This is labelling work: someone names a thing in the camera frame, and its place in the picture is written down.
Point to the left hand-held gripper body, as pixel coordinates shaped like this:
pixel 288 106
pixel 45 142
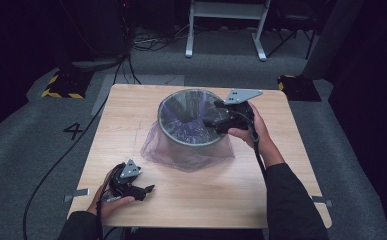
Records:
pixel 124 183

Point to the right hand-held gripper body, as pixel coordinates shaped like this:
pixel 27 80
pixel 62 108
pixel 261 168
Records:
pixel 239 116

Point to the purple plastic trash bag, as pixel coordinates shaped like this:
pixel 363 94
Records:
pixel 187 156

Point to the green plastic trash bin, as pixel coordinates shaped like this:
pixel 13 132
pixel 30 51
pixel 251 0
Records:
pixel 167 133

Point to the person's left hand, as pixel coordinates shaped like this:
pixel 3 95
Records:
pixel 109 208

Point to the person's right hand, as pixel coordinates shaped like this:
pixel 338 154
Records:
pixel 264 143

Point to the person's dark trousers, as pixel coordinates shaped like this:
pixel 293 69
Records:
pixel 197 234

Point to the black yellow striped base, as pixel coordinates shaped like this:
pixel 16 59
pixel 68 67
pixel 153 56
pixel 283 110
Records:
pixel 67 85
pixel 299 88

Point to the white metal stand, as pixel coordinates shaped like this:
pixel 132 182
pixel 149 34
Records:
pixel 227 10

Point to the black tripod legs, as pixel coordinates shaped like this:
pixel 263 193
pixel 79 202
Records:
pixel 294 33

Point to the grey curtain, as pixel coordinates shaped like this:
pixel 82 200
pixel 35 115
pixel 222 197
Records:
pixel 331 36

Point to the grey metal table bracket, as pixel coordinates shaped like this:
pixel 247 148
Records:
pixel 324 201
pixel 79 192

